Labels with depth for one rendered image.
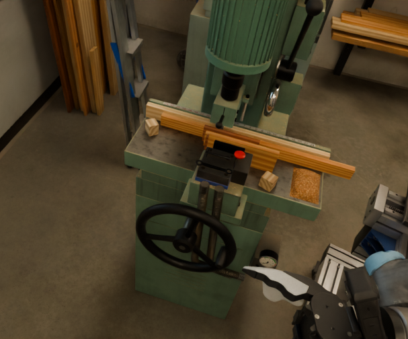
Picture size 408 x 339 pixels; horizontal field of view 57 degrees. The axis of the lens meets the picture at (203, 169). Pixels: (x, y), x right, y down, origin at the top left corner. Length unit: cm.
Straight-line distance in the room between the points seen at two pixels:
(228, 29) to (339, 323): 66
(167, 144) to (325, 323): 79
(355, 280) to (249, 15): 62
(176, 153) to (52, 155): 141
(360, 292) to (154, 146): 82
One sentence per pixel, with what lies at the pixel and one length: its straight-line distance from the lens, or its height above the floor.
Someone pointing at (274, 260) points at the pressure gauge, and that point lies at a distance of 124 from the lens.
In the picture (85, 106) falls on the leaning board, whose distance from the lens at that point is 266.
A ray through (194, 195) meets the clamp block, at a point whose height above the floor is 91.
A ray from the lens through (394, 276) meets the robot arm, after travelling 74.
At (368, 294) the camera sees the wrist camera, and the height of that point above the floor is 133.
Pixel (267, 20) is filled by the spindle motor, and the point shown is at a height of 134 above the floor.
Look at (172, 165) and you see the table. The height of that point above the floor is 90.
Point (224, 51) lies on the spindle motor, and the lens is 94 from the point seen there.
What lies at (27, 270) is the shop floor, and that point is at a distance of 200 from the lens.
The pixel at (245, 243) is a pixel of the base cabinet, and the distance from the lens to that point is 130.
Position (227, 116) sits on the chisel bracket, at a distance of 108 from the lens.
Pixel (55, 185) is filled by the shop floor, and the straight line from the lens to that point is 228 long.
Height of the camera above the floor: 169
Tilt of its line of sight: 46 degrees down
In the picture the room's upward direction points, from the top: 11 degrees clockwise
